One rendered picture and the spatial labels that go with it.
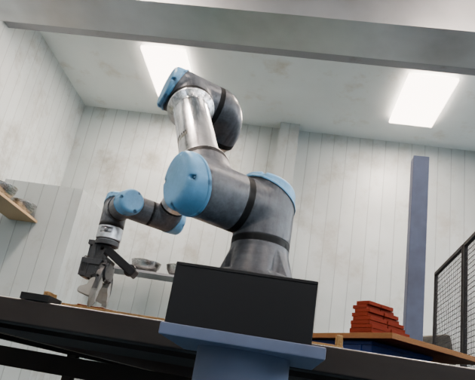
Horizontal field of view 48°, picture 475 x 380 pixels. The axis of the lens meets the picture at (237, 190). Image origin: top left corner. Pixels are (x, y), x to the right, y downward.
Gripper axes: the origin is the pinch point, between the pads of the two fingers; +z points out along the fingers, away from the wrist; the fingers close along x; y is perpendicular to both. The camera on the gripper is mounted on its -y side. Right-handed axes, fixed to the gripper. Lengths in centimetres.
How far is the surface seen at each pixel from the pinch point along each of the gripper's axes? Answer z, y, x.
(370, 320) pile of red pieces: -18, -84, -64
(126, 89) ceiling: -396, 244, -537
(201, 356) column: 12, -41, 54
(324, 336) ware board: -8, -67, -50
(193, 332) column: 9, -41, 63
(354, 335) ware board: -8, -76, -38
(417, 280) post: -63, -123, -171
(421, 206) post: -110, -124, -171
